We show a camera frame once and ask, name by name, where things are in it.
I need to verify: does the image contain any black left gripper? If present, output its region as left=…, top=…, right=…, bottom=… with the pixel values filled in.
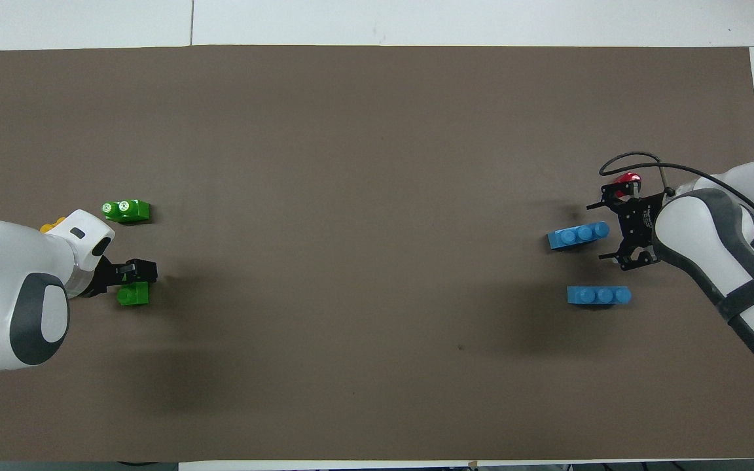
left=79, top=255, right=158, bottom=299

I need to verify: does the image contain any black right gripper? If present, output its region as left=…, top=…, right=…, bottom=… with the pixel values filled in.
left=586, top=180, right=669, bottom=271

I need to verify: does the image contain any plain green toy brick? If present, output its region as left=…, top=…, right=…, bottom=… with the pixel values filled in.
left=117, top=281, right=151, bottom=307

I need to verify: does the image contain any blue three-stud toy brick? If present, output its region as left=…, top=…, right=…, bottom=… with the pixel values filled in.
left=547, top=221, right=611, bottom=251
left=567, top=286, right=632, bottom=307

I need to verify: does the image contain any green brick with white stickers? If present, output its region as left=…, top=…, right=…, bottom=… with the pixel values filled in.
left=102, top=199, right=151, bottom=225

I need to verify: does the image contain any brown table mat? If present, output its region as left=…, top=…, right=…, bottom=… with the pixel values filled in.
left=0, top=44, right=754, bottom=462

